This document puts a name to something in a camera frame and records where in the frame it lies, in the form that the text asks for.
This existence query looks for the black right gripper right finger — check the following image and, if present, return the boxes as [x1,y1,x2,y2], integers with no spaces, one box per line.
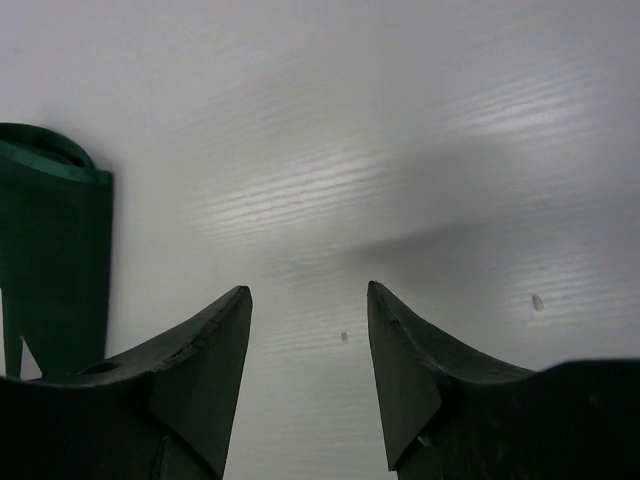
[367,281,639,479]

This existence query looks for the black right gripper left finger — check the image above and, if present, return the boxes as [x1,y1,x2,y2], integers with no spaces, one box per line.
[1,286,252,479]

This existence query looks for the dark green cloth napkin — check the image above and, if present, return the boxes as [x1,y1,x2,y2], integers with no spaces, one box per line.
[1,123,114,377]

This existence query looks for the steel table knife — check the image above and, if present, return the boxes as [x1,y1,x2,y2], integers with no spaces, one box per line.
[1,288,42,380]

